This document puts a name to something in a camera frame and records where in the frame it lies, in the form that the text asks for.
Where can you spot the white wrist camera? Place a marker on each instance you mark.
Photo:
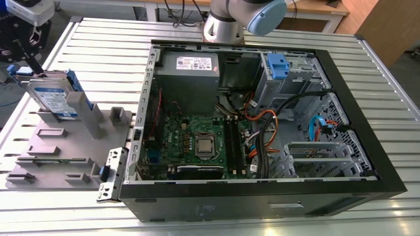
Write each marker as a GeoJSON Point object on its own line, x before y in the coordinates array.
{"type": "Point", "coordinates": [30, 11]}

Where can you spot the blue drive cage latch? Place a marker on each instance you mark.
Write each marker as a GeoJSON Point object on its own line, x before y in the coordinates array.
{"type": "Point", "coordinates": [278, 66]}

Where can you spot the black RAM slot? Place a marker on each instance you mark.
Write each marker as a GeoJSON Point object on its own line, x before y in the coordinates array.
{"type": "Point", "coordinates": [241, 145]}
{"type": "Point", "coordinates": [231, 145]}

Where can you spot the grey metal disk bay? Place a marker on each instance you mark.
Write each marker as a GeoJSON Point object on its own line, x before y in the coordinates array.
{"type": "Point", "coordinates": [315, 161]}

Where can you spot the green motherboard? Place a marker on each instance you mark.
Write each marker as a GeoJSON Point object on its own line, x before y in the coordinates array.
{"type": "Point", "coordinates": [178, 127]}

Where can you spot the grey power supply unit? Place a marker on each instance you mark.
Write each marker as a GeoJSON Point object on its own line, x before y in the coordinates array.
{"type": "Point", "coordinates": [183, 93]}

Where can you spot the black PC case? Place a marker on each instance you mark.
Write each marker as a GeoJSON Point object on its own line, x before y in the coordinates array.
{"type": "Point", "coordinates": [230, 199]}

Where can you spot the grey optical drive cage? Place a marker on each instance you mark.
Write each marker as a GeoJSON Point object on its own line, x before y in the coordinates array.
{"type": "Point", "coordinates": [295, 81]}

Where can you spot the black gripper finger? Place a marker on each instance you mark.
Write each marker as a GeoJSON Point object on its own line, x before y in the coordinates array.
{"type": "Point", "coordinates": [31, 59]}

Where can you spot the CPU socket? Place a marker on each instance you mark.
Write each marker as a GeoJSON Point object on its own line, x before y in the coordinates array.
{"type": "Point", "coordinates": [205, 134]}

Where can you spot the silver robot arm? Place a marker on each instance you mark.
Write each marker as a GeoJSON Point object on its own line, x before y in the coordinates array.
{"type": "Point", "coordinates": [226, 29]}

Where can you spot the green RAM stick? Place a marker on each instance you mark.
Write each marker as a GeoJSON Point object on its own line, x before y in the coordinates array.
{"type": "Point", "coordinates": [53, 161]}

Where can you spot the hard disk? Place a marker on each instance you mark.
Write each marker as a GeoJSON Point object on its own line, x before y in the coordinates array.
{"type": "Point", "coordinates": [53, 98]}

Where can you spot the silver expansion slot bracket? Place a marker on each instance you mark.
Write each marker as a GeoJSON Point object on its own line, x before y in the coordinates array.
{"type": "Point", "coordinates": [115, 157]}

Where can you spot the black graphics card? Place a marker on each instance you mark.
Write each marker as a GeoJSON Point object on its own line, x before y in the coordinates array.
{"type": "Point", "coordinates": [197, 170]}

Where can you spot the wooden desk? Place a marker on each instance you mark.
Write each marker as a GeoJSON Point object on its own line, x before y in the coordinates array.
{"type": "Point", "coordinates": [322, 8]}

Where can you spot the silver CPU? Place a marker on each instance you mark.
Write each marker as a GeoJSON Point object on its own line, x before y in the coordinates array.
{"type": "Point", "coordinates": [207, 145]}

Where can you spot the grey parts rack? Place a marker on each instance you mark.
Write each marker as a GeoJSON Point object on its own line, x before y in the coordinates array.
{"type": "Point", "coordinates": [82, 147]}

